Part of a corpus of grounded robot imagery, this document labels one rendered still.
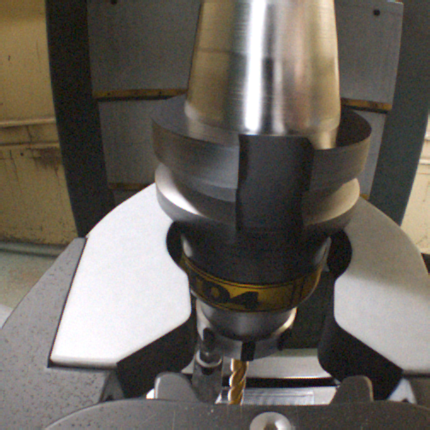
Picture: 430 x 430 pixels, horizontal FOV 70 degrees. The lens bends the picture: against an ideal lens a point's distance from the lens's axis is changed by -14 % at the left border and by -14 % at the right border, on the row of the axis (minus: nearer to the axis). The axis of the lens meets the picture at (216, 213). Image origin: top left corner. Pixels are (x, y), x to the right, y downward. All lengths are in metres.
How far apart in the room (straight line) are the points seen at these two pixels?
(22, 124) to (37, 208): 0.32
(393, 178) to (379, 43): 0.26
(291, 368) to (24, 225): 1.09
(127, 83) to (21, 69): 0.62
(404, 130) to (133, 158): 0.48
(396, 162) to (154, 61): 0.45
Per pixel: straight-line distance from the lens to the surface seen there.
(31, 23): 1.09
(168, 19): 0.53
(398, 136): 0.66
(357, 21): 0.55
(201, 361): 0.41
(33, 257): 1.37
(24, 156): 1.21
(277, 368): 0.55
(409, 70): 0.64
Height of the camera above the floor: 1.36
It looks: 32 degrees down
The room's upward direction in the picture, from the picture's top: 1 degrees clockwise
